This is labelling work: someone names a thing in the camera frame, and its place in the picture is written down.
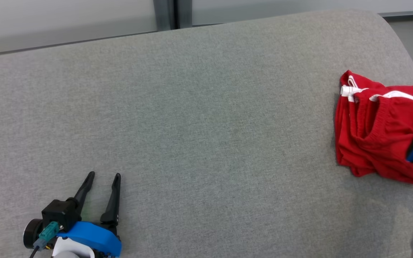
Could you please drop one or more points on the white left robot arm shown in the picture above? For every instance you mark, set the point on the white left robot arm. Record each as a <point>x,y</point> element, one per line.
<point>72,249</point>

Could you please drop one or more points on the grey wall base rail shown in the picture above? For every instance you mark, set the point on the grey wall base rail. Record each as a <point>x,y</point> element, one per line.
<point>407,14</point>

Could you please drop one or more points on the red shorts with white stripe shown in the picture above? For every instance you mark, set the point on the red shorts with white stripe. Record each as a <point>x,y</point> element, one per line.
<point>371,136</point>

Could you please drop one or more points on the grey aluminium wall post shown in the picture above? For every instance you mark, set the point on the grey aluminium wall post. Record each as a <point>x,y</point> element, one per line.
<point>165,14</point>

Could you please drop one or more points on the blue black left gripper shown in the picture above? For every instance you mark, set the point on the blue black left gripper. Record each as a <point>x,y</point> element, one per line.
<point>95,238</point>

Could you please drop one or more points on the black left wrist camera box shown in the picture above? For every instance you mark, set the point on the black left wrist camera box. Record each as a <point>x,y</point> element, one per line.
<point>61,213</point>

